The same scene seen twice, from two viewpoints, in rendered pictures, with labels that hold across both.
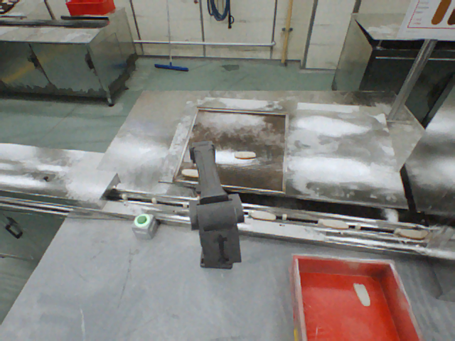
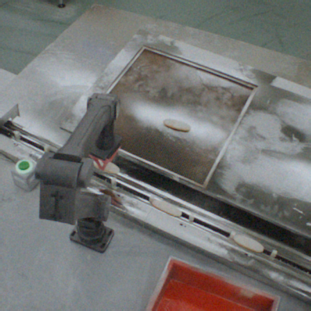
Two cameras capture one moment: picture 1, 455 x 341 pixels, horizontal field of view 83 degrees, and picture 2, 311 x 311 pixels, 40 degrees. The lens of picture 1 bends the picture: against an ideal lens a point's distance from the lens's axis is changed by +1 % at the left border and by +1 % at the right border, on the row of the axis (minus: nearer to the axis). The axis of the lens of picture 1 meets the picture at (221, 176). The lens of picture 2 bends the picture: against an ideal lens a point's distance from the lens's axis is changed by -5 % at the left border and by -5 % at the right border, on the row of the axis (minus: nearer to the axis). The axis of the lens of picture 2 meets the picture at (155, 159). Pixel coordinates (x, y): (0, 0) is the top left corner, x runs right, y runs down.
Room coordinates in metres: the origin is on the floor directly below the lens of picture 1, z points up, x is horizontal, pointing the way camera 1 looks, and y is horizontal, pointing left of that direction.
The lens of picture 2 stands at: (-0.20, -0.28, 1.97)
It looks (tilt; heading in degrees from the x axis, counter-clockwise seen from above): 48 degrees down; 12
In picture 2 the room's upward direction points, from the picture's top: 5 degrees clockwise
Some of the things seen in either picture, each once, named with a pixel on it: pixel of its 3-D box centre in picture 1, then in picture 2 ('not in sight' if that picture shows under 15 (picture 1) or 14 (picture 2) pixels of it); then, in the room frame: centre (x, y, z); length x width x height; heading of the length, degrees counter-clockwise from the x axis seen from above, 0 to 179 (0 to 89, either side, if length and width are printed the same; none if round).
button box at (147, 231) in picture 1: (146, 227); (27, 176); (0.60, 0.32, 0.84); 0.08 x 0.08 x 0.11; 77
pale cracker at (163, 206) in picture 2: (263, 215); (166, 207); (0.61, -0.16, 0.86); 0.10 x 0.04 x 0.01; 77
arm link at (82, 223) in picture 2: not in sight; (89, 208); (0.48, 0.04, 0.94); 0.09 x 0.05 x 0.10; 7
